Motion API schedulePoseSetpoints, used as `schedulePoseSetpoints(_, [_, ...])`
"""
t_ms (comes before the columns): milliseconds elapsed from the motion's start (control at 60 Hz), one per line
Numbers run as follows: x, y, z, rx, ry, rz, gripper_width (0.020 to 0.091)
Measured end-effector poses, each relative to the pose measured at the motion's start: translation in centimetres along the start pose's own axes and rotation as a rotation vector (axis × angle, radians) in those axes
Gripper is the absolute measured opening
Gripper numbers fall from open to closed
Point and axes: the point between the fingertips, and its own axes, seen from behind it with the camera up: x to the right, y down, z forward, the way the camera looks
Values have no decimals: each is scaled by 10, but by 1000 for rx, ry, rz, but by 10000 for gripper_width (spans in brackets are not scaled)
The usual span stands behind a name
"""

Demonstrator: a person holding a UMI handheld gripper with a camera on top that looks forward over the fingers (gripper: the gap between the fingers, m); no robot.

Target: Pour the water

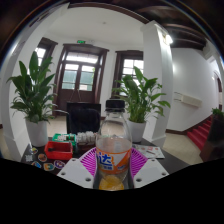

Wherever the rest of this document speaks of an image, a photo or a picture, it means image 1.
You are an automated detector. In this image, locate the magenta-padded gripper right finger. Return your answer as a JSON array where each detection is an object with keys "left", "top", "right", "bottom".
[{"left": 128, "top": 148, "right": 170, "bottom": 190}]

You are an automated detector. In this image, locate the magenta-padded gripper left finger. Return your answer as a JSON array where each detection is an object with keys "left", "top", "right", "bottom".
[{"left": 56, "top": 147, "right": 100, "bottom": 190}]

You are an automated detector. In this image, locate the clear orange-label drink bottle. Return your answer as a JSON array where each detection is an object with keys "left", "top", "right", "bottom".
[{"left": 95, "top": 98, "right": 133, "bottom": 192}]

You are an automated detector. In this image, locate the purple-edged round sticker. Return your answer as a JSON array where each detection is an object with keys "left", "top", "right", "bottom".
[{"left": 53, "top": 159, "right": 66, "bottom": 170}]

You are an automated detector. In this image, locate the printed paper leaflet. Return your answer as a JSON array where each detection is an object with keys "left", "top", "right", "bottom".
[{"left": 133, "top": 144, "right": 166, "bottom": 160}]

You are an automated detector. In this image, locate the red plastic box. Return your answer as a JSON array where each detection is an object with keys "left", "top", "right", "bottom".
[{"left": 44, "top": 140, "right": 74, "bottom": 161}]

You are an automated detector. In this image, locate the orange round sticker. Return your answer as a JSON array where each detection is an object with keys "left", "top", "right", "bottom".
[{"left": 37, "top": 153, "right": 48, "bottom": 163}]

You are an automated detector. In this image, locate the dark box with white packets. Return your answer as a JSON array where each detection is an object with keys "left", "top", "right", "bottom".
[{"left": 75, "top": 130, "right": 98, "bottom": 147}]

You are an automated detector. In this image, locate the blue round sticker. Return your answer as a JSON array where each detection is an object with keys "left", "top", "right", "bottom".
[{"left": 31, "top": 160, "right": 43, "bottom": 169}]

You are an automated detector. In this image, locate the green box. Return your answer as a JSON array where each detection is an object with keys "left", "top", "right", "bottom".
[{"left": 52, "top": 132, "right": 78, "bottom": 148}]

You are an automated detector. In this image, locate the black chair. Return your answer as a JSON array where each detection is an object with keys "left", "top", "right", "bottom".
[{"left": 65, "top": 101, "right": 102, "bottom": 135}]

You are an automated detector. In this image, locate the red carpeted staircase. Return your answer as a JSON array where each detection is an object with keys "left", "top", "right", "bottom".
[{"left": 185, "top": 114, "right": 214, "bottom": 151}]

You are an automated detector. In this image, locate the leafy plant in white pot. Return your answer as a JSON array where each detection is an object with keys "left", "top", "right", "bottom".
[
  {"left": 111, "top": 65, "right": 172, "bottom": 144},
  {"left": 5, "top": 50, "right": 68, "bottom": 148}
]

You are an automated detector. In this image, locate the dark wooden double door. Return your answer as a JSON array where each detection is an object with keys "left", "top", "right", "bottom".
[{"left": 53, "top": 43, "right": 110, "bottom": 116}]

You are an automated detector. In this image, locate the dark-framed window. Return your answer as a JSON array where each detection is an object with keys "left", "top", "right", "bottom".
[
  {"left": 111, "top": 49, "right": 145, "bottom": 99},
  {"left": 33, "top": 37, "right": 59, "bottom": 68}
]

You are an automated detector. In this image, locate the white wall radiator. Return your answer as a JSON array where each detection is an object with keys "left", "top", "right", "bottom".
[{"left": 173, "top": 91, "right": 203, "bottom": 108}]

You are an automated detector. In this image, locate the wall lamp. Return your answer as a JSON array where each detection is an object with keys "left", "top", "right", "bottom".
[{"left": 163, "top": 33, "right": 174, "bottom": 46}]

